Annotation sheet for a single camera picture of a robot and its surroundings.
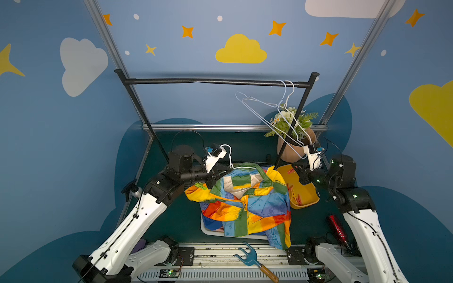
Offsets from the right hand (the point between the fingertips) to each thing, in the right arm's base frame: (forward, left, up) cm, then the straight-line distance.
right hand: (298, 162), depth 71 cm
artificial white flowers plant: (+25, -2, -1) cm, 26 cm away
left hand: (-8, +27, +6) cm, 29 cm away
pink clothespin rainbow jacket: (-3, +2, -3) cm, 5 cm away
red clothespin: (-3, -9, -29) cm, 30 cm away
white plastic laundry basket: (-24, +36, -19) cm, 47 cm away
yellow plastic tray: (0, -10, -29) cm, 30 cm away
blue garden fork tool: (-32, +17, -28) cm, 46 cm away
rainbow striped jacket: (-15, +19, -6) cm, 25 cm away
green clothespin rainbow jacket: (-14, +38, +2) cm, 41 cm away
